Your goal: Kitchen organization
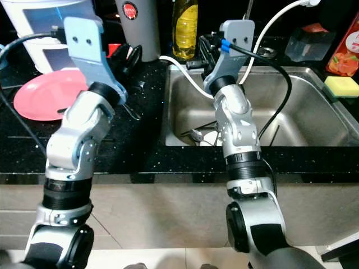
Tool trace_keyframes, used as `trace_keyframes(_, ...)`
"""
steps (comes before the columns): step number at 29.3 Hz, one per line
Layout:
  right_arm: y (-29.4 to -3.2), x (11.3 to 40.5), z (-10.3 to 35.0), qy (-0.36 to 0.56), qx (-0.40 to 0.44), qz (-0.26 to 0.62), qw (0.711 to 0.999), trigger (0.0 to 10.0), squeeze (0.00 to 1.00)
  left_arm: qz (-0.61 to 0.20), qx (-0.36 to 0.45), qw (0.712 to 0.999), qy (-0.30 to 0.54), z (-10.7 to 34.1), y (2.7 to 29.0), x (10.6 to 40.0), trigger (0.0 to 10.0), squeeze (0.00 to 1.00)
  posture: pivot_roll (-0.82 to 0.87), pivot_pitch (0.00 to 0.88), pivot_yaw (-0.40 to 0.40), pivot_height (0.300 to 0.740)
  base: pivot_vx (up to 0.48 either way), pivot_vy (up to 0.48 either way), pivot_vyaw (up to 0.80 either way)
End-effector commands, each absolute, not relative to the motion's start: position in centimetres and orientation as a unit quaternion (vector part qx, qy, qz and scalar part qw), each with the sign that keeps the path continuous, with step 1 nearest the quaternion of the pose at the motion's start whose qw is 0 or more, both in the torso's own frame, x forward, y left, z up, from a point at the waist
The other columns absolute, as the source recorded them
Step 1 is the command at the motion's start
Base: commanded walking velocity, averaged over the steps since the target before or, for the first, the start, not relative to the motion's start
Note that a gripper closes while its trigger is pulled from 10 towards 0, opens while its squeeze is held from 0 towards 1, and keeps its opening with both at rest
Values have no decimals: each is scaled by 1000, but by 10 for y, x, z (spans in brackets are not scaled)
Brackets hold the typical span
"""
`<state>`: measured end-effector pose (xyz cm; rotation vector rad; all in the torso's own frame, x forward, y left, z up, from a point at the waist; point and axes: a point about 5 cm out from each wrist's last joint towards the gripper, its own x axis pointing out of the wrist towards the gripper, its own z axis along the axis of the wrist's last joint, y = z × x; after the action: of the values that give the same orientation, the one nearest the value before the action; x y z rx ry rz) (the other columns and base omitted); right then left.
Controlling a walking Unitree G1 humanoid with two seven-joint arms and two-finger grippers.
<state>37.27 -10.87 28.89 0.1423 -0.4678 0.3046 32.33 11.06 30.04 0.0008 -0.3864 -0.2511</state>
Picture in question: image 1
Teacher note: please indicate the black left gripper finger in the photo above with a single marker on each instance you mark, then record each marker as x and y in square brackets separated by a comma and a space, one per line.
[124, 52]
[137, 53]

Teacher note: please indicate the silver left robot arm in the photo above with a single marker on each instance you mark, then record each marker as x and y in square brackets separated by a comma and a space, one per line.
[73, 145]

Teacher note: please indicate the pink plate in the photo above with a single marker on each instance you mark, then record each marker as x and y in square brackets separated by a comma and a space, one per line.
[45, 95]

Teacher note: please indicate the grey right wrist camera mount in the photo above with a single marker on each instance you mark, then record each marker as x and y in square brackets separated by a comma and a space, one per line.
[241, 33]

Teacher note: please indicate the grey left robot foot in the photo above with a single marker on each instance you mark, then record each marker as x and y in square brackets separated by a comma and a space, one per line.
[134, 266]

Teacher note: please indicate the grey robot foot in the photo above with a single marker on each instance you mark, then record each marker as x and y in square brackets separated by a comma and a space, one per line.
[134, 266]
[206, 266]

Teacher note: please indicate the yellow sponge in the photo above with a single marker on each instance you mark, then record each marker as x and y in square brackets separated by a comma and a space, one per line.
[342, 86]

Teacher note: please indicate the metal spoon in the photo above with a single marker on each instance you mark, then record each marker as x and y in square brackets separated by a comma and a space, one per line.
[196, 134]

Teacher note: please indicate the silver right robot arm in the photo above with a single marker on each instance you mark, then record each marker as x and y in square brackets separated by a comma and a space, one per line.
[238, 123]

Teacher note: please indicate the red printed package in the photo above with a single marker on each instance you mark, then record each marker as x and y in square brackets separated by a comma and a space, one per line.
[345, 56]

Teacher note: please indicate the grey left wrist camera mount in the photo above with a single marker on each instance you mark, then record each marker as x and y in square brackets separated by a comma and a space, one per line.
[87, 56]

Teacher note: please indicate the grey right robot foot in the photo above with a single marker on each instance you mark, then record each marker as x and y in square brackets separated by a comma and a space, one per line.
[206, 266]

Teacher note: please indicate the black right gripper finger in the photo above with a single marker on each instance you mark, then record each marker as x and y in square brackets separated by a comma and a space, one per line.
[195, 64]
[211, 41]

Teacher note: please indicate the white plate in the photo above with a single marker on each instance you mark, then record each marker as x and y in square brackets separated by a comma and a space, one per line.
[210, 139]

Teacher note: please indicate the grey thermos with red logo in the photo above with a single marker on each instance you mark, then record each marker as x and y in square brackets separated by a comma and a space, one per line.
[143, 33]

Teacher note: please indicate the chrome faucet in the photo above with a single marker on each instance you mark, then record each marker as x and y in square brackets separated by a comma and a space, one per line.
[249, 8]

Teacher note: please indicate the small red object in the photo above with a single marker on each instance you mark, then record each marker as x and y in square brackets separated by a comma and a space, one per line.
[115, 49]

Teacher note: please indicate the stainless steel sink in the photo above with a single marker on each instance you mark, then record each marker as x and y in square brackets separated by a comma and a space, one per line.
[325, 123]

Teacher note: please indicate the clear plastic container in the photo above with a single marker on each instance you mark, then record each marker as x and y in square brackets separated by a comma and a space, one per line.
[308, 45]

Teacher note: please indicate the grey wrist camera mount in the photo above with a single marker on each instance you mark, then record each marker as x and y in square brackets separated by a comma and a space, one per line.
[87, 56]
[241, 33]

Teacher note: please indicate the yellow dish soap bottle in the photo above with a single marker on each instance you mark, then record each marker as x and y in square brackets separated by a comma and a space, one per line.
[185, 31]

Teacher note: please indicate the beige cabinet front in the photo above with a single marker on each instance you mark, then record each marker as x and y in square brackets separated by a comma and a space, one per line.
[162, 213]

